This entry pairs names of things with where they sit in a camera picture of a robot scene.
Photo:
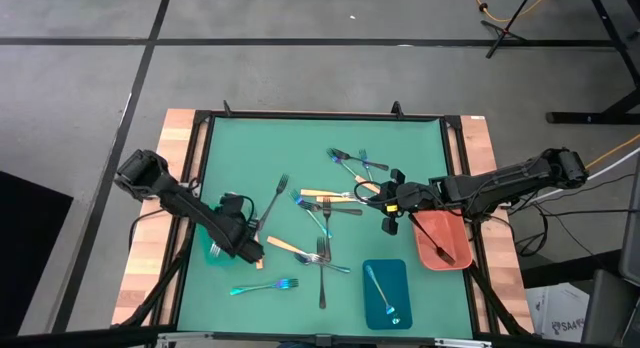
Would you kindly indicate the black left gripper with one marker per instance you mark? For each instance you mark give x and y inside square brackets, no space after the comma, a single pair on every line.
[232,213]

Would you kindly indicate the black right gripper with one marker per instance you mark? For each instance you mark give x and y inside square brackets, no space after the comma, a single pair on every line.
[394,200]

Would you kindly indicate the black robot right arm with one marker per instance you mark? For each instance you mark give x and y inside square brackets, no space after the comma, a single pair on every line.
[500,183]

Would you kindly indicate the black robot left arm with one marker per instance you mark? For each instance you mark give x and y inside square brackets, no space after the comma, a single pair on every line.
[190,203]

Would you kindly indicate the teal plastic bin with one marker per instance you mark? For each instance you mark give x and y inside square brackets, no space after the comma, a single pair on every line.
[205,243]

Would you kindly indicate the orange plastic bin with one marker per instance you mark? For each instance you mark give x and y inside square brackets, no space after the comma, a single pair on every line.
[450,228]

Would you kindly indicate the blue plastic bin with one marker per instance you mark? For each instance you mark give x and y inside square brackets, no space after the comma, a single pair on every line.
[400,278]

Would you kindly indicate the teal green table mat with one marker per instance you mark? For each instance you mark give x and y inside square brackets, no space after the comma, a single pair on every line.
[300,138]

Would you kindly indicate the black stand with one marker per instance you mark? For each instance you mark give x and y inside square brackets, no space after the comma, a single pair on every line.
[502,32]

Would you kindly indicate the white cardboard box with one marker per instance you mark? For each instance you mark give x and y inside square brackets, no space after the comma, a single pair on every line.
[555,313]

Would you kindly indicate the black floor mat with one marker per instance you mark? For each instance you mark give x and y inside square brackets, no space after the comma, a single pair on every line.
[30,248]

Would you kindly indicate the dark gray cabinet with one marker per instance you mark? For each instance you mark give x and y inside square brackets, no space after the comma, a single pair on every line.
[631,228]

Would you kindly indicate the black frame clamp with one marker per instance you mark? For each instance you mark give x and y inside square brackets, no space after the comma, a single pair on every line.
[397,109]
[227,109]

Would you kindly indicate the black table frame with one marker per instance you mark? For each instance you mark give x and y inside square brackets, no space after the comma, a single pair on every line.
[202,117]

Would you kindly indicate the black desk frame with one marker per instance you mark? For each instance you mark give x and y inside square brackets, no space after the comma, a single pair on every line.
[590,118]

